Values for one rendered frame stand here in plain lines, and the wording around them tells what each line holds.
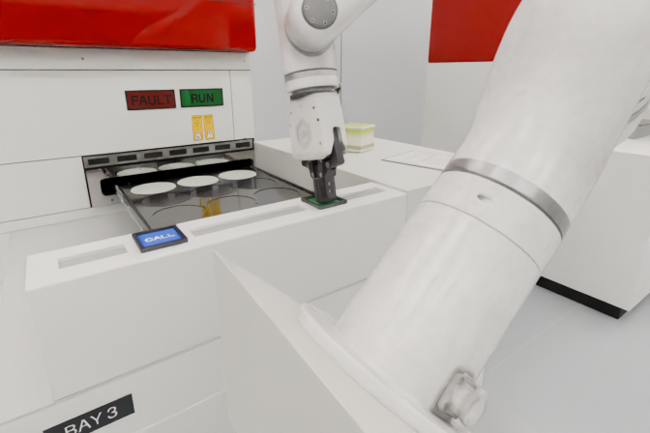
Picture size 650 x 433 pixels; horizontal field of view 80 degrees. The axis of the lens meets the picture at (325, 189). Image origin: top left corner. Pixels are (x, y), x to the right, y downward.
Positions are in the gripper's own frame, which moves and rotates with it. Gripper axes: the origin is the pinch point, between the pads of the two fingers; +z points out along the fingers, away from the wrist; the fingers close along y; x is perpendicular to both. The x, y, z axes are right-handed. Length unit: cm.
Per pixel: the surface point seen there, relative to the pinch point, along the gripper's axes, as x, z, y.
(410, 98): 247, -37, -203
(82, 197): -31, -1, -59
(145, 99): -14, -24, -54
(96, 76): -24, -29, -53
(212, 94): 3, -24, -54
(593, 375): 126, 98, -11
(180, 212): -16.4, 2.7, -27.9
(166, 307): -27.2, 10.0, 2.3
